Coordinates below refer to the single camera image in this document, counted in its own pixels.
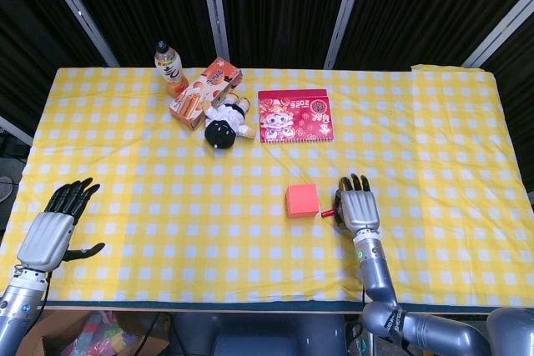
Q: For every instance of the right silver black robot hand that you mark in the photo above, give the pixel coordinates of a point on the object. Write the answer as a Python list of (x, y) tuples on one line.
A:
[(359, 206)]

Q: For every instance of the orange snack box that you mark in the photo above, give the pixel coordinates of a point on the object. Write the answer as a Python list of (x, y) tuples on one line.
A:
[(204, 95)]

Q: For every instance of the colourful plastic bag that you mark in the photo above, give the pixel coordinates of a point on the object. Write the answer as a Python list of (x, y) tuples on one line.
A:
[(102, 337)]

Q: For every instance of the black headed plush doll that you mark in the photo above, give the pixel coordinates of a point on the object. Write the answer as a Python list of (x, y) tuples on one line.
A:
[(227, 122)]

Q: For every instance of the red spiral desk calendar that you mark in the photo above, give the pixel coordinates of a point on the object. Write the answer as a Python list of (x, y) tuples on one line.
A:
[(295, 116)]

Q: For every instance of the yellow white checkered tablecloth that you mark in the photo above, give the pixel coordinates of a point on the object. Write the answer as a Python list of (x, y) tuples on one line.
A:
[(267, 189)]

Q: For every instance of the orange drink bottle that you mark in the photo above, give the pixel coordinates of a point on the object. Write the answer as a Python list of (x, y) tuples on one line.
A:
[(169, 68)]

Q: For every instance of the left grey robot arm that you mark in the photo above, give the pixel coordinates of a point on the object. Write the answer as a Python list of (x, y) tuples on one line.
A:
[(18, 302)]

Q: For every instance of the red capped marker pen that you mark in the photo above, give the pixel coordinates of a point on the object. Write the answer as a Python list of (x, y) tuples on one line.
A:
[(328, 213)]

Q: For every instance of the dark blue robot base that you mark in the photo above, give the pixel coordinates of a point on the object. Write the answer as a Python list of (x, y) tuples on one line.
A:
[(258, 335)]

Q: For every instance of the white metal frame post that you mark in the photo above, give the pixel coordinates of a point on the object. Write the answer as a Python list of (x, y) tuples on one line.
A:
[(215, 6), (345, 10), (498, 31), (75, 6)]

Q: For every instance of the brown cardboard box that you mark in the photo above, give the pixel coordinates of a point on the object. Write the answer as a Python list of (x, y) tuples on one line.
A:
[(46, 337)]

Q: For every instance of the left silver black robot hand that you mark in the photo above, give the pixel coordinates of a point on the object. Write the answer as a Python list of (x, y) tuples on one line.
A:
[(43, 239)]

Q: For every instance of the pink foam cube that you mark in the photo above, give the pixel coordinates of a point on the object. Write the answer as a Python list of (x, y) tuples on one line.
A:
[(302, 202)]

